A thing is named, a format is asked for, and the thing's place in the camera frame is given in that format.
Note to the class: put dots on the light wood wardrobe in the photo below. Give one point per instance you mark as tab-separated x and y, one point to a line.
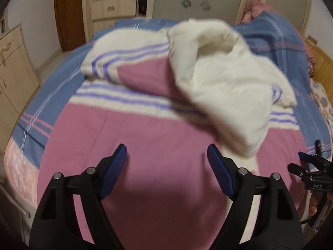
89	10

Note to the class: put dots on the wooden headboard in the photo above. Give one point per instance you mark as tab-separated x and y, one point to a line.
322	60

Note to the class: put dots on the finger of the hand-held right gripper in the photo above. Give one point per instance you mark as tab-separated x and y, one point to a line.
299	170
311	159

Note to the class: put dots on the pink floral bed sheet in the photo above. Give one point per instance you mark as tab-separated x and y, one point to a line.
20	172

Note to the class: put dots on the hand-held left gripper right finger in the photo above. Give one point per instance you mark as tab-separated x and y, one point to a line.
221	172

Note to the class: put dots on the person's right hand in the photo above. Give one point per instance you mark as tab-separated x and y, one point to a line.
315	203

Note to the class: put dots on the light wood cabinet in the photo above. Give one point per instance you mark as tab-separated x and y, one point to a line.
15	83

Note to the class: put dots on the pink quilt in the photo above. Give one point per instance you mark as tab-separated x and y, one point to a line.
257	9

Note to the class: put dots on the wardrobe drawer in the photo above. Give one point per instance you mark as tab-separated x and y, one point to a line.
114	7
102	26

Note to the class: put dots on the pink and white hooded jacket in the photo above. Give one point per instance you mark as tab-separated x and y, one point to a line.
156	140

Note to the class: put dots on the blue plaid duvet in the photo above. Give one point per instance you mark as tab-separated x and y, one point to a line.
59	83

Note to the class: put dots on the dark hanging garment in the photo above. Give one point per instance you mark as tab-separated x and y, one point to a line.
142	2

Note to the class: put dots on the brown wooden door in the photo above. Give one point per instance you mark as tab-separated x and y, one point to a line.
69	18

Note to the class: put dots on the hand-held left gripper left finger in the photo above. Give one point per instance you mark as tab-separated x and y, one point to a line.
114	172

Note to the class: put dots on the floral blanket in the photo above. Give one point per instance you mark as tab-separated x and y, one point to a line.
324	101

